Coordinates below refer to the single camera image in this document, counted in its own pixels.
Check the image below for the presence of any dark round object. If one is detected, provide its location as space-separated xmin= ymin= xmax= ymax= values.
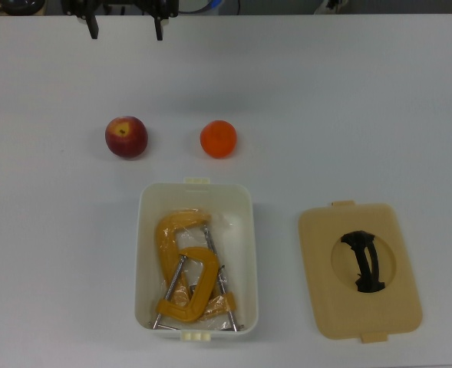
xmin=0 ymin=0 xmax=47 ymax=16

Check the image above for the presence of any tan plastic lid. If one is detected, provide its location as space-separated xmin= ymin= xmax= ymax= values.
xmin=297 ymin=199 xmax=424 ymax=343

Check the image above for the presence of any orange toy fruit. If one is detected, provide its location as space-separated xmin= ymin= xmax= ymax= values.
xmin=200 ymin=120 xmax=238 ymax=159

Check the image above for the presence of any red toy apple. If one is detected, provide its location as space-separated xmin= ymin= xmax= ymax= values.
xmin=104 ymin=115 xmax=150 ymax=159

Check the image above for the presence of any white plastic container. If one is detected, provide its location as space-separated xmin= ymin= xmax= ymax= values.
xmin=134 ymin=176 xmax=259 ymax=342

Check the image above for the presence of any blue ring object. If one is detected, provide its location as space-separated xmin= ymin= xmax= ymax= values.
xmin=177 ymin=0 xmax=226 ymax=15

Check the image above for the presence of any small orange C-clamp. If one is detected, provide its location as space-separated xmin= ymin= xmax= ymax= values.
xmin=148 ymin=247 xmax=220 ymax=330

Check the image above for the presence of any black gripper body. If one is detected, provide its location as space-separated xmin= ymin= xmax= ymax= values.
xmin=61 ymin=0 xmax=180 ymax=21

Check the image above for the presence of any large orange C-clamp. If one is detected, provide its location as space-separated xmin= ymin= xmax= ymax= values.
xmin=154 ymin=207 xmax=246 ymax=333

